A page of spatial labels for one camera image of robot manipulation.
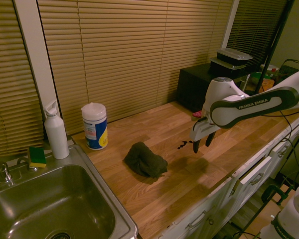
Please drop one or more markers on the small pink object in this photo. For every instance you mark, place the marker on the small pink object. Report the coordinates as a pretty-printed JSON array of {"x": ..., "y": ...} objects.
[{"x": 197, "y": 114}]

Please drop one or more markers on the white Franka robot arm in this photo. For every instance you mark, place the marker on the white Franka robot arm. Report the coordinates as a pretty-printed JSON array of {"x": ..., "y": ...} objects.
[{"x": 251, "y": 104}]

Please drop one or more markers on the black camera stand pole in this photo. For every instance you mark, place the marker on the black camera stand pole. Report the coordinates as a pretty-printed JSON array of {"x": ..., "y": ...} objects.
[{"x": 272, "y": 47}]

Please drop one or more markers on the white plastic tub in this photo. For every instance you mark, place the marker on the white plastic tub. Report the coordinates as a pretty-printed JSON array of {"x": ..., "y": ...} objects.
[{"x": 270, "y": 68}]

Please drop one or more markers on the disinfecting wipes canister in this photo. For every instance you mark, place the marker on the disinfecting wipes canister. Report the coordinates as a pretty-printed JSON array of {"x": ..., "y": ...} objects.
[{"x": 94, "y": 127}]

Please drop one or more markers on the open white drawer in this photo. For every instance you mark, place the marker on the open white drawer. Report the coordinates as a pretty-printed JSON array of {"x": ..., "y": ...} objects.
[{"x": 254, "y": 171}]

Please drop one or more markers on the green plastic lid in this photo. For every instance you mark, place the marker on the green plastic lid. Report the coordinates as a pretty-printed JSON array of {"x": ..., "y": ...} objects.
[{"x": 257, "y": 76}]

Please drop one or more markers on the black microwave oven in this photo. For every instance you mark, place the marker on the black microwave oven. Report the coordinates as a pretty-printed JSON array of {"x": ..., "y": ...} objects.
[{"x": 192, "y": 84}]

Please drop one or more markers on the stainless steel sink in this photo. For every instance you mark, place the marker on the stainless steel sink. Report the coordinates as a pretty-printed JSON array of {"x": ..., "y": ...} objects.
[{"x": 52, "y": 199}]

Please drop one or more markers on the black plastic food container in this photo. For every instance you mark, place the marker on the black plastic food container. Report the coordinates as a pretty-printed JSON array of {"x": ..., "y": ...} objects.
[
  {"x": 221, "y": 66},
  {"x": 233, "y": 56}
]

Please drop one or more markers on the chrome sink faucet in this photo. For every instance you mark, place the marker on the chrome sink faucet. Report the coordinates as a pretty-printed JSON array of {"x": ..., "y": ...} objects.
[{"x": 1, "y": 173}]

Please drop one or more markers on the white kitchen base cabinet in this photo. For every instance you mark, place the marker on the white kitchen base cabinet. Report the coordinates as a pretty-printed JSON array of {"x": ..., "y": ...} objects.
[{"x": 214, "y": 204}]

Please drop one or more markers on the round metal cabinet knob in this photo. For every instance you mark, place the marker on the round metal cabinet knob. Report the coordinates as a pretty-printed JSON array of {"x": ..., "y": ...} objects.
[{"x": 210, "y": 221}]

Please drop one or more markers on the dark cloth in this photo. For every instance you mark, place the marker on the dark cloth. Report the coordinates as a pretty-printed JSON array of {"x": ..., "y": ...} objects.
[{"x": 145, "y": 160}]

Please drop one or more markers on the green and yellow sponge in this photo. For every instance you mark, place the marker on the green and yellow sponge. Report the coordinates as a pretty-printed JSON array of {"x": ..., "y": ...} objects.
[{"x": 37, "y": 158}]

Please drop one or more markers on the black table clamp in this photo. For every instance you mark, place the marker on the black table clamp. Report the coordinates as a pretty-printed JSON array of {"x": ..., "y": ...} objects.
[{"x": 276, "y": 194}]

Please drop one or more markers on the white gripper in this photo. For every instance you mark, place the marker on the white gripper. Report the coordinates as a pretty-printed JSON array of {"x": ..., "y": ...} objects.
[{"x": 201, "y": 132}]

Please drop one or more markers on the beige horizontal window blind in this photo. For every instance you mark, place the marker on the beige horizontal window blind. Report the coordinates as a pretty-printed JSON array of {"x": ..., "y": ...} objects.
[
  {"x": 10, "y": 87},
  {"x": 127, "y": 54},
  {"x": 254, "y": 27}
]

